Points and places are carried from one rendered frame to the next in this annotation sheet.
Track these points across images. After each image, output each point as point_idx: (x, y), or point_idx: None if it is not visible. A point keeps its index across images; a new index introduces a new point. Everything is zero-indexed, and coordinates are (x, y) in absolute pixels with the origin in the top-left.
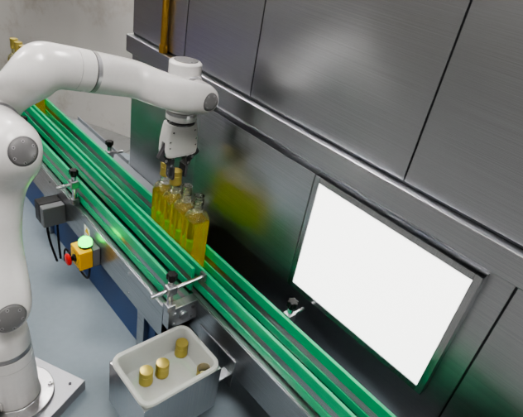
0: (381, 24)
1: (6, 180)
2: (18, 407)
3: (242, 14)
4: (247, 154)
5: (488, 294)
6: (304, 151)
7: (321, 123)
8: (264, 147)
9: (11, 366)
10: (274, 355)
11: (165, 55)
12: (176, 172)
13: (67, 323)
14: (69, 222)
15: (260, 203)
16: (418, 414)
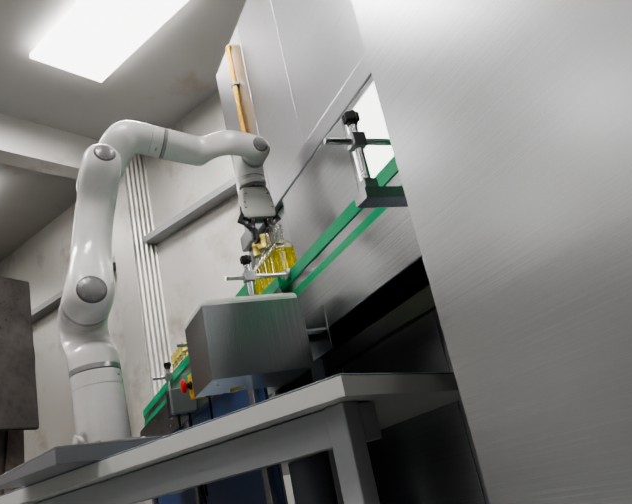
0: (328, 0)
1: (93, 177)
2: (102, 438)
3: (284, 110)
4: (311, 181)
5: None
6: (332, 119)
7: (335, 93)
8: (315, 157)
9: (96, 371)
10: (339, 239)
11: None
12: (261, 234)
13: None
14: (199, 402)
15: (331, 204)
16: None
